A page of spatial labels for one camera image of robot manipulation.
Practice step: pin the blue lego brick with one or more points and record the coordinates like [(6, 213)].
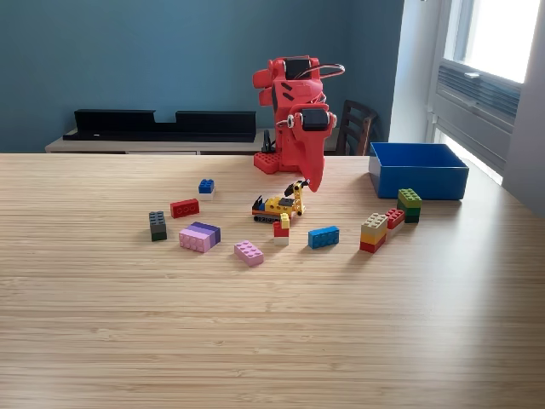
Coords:
[(323, 237)]

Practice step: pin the blue on white brick stack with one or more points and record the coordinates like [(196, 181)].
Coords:
[(206, 186)]

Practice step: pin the red lego brick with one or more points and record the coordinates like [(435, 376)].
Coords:
[(185, 209)]

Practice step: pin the blue plastic bin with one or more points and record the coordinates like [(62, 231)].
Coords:
[(419, 181)]

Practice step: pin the pink lego brick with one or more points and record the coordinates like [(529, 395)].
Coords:
[(249, 253)]

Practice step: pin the dark wooden chair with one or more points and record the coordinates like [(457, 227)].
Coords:
[(355, 128)]

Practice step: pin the small yellow toy digger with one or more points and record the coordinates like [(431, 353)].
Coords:
[(279, 206)]

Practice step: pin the yellow red white brick stack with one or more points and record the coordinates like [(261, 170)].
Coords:
[(281, 232)]

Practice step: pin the green brick stack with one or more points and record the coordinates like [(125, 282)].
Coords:
[(409, 204)]

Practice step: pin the red on white brick stack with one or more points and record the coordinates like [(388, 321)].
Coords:
[(395, 219)]

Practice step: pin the tan yellow red brick stack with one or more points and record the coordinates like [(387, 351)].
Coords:
[(374, 234)]

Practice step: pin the grey window vent unit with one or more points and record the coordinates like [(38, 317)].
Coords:
[(477, 106)]

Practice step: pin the pink purple brick stack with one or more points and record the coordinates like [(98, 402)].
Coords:
[(199, 237)]

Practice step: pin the dark grey black brick stack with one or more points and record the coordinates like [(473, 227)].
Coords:
[(158, 226)]

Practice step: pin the bright window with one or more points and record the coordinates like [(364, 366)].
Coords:
[(502, 38)]

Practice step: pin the pale wooden sideboard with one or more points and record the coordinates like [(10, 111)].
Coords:
[(85, 147)]

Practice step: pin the black wall shelf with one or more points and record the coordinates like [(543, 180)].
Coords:
[(110, 123)]

